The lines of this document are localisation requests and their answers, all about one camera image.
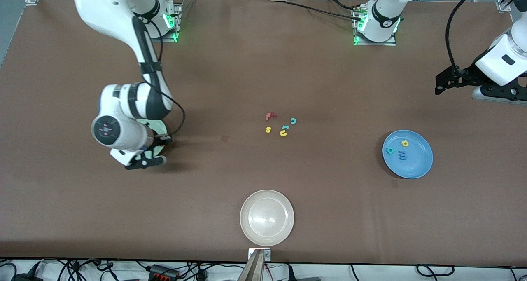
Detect beige plate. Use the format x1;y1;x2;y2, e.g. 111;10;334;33
240;190;295;247

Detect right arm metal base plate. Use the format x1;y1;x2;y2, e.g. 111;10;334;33
148;3;182;42

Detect metal camera post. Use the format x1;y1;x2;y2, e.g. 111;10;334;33
237;250;266;281

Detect black camera bracket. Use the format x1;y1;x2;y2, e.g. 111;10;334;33
479;77;527;100
125;155;168;171

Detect black table cable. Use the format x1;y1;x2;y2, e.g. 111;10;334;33
268;0;363;21
324;0;359;12

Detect blue plate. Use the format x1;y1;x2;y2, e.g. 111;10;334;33
382;130;434;179

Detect black cable loop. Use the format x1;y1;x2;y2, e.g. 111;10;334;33
0;262;18;281
416;264;456;278

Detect black left camera bracket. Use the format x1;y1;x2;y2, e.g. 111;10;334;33
479;77;527;100

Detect green plate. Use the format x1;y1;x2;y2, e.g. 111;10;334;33
136;118;168;158

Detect silver camera mount plate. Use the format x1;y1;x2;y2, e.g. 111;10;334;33
248;248;271;262

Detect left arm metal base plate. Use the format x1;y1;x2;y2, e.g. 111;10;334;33
353;5;397;47

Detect black power strip red switches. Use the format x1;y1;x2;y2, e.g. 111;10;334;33
147;264;180;281

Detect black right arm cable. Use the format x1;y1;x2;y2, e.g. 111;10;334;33
134;16;186;142

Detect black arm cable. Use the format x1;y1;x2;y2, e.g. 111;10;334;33
446;0;485;72
134;16;186;142

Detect black right camera bracket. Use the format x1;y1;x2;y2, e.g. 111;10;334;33
125;155;168;171

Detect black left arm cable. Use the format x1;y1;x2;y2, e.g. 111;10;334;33
446;0;485;72

